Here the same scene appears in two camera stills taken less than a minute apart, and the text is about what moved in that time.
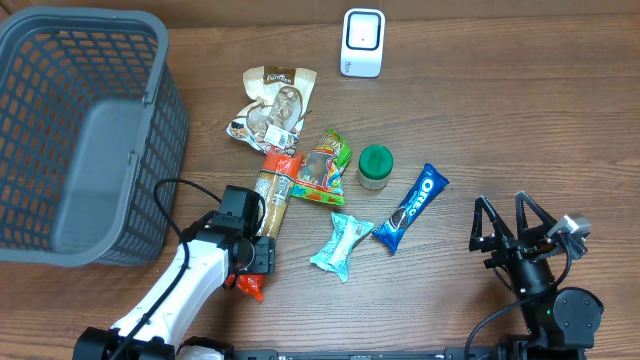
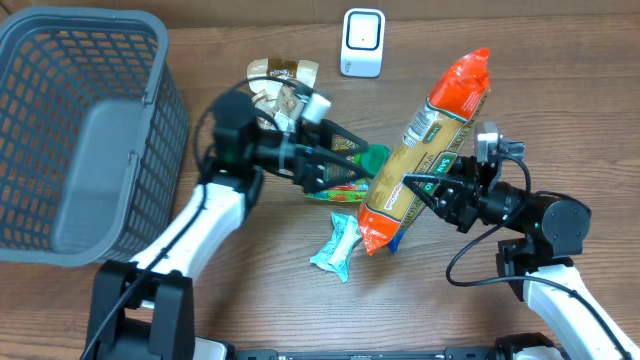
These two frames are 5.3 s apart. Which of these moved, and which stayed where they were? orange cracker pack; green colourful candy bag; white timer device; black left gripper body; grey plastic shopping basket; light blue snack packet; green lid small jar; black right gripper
Moved: orange cracker pack; black right gripper; green colourful candy bag; black left gripper body
Stayed: white timer device; light blue snack packet; green lid small jar; grey plastic shopping basket
